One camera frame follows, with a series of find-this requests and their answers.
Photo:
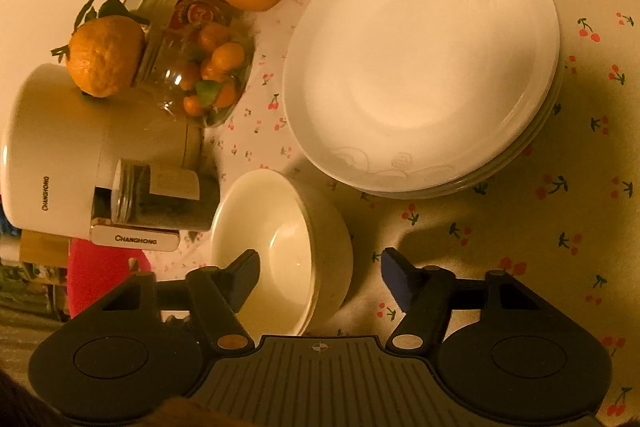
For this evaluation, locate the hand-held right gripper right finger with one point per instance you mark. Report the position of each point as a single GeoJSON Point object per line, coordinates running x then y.
{"type": "Point", "coordinates": [395, 274]}

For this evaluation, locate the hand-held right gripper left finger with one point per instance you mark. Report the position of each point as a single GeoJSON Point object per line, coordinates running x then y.
{"type": "Point", "coordinates": [247, 274]}

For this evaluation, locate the stack of white plates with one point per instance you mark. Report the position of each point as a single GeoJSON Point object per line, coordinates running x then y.
{"type": "Point", "coordinates": [415, 72]}

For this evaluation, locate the glass jar with dark tea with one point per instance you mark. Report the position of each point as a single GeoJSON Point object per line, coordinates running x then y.
{"type": "Point", "coordinates": [165, 207]}

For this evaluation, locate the cherry print tablecloth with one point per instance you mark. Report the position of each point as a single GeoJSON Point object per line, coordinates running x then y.
{"type": "Point", "coordinates": [500, 232]}

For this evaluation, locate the glass jar with kumquats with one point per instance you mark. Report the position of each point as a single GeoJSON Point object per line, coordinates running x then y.
{"type": "Point", "coordinates": [215, 67]}

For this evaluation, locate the large orange with leaves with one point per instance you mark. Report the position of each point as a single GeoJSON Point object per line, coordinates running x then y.
{"type": "Point", "coordinates": [105, 57]}

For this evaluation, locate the red can with metal lid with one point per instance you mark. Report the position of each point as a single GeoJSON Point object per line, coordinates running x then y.
{"type": "Point", "coordinates": [195, 12]}

